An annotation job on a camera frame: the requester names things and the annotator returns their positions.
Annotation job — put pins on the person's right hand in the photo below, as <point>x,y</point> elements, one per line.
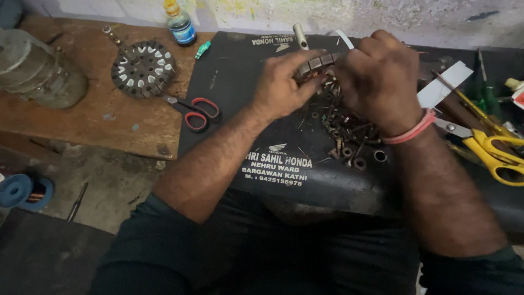
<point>378,82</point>

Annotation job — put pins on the person's left hand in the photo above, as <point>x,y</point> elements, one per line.
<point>282,88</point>

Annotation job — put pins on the round motor stator core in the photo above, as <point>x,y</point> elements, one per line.
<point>317,65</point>

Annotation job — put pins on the short metal tube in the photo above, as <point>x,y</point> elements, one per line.
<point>300,37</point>

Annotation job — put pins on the white insulation paper strip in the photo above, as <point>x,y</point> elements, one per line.
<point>344,39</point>

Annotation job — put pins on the pink thread wristband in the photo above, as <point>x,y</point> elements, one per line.
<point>411,128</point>

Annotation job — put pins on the heap of screws and nuts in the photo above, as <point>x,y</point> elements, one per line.
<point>348,131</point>

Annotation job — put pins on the black printed seat cover mat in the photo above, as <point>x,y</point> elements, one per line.
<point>327,135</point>

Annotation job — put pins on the white insulation paper sheet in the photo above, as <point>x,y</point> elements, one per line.
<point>444,84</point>

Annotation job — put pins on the small green plastic cap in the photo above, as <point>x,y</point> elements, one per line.
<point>202,49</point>

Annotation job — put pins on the blue label glue bottle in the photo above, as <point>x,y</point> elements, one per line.
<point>179,22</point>

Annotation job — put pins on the stator with white slot insulation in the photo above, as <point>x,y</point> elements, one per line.
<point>143,68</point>

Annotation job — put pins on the person's dark clothing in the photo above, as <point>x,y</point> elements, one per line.
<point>262,254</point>

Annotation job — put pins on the wooden board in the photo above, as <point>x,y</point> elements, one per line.
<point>98,102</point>

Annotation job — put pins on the thin metal tweezers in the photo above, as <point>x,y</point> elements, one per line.
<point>77,203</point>

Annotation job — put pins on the grey metal motor housing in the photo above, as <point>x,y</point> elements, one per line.
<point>37,69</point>

